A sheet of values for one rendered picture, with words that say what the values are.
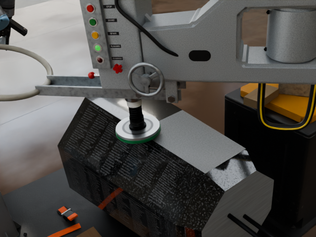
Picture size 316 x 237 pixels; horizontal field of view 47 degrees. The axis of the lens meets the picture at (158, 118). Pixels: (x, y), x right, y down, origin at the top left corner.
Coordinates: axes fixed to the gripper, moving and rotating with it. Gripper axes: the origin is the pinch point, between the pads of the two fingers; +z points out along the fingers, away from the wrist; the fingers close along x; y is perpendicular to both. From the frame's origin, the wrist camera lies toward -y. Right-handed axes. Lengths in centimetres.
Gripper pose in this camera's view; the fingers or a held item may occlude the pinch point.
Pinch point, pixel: (7, 48)
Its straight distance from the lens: 217.3
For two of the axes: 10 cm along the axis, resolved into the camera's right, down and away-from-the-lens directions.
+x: 2.2, 6.5, -7.3
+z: -2.8, 7.6, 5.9
